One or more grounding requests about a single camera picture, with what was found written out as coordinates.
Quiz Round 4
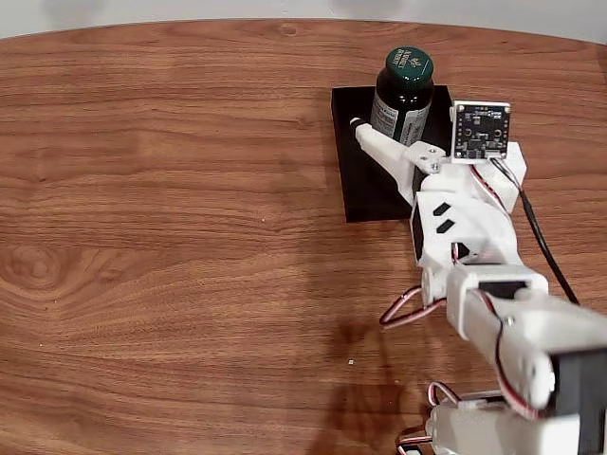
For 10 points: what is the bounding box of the dark green pill bottle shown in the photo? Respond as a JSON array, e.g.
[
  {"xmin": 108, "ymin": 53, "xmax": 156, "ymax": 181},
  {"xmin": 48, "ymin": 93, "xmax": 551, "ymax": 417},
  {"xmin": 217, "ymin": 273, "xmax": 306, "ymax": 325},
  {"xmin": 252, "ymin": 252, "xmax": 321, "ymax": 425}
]
[{"xmin": 369, "ymin": 45, "xmax": 435, "ymax": 148}]

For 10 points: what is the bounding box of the black shallow box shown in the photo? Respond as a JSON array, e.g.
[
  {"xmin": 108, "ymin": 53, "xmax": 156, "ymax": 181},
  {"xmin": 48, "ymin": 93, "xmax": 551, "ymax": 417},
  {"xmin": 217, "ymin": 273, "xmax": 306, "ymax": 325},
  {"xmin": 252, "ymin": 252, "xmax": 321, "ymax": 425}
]
[{"xmin": 330, "ymin": 84, "xmax": 454, "ymax": 225}]

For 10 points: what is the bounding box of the red white black servo wire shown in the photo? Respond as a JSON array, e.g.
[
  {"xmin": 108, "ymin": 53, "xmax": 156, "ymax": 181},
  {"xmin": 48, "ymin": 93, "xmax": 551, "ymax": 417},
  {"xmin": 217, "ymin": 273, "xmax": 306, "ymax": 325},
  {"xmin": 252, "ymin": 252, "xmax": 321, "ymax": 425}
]
[
  {"xmin": 395, "ymin": 381, "xmax": 464, "ymax": 455},
  {"xmin": 378, "ymin": 285, "xmax": 450, "ymax": 331},
  {"xmin": 469, "ymin": 164, "xmax": 506, "ymax": 209},
  {"xmin": 478, "ymin": 288, "xmax": 543, "ymax": 420}
]

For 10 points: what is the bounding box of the camera circuit board on mount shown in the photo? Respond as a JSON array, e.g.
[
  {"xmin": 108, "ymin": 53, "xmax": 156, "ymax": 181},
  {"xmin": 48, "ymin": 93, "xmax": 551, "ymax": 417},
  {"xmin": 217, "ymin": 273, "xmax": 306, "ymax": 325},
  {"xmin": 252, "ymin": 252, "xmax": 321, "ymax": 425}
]
[{"xmin": 448, "ymin": 100, "xmax": 513, "ymax": 165}]

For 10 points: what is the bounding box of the black camera cable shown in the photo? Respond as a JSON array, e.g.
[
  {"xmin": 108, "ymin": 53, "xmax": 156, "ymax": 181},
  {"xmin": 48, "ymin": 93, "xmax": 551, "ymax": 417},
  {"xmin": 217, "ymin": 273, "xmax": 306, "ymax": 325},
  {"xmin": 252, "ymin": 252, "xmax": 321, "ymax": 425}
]
[{"xmin": 490, "ymin": 158, "xmax": 580, "ymax": 305}]

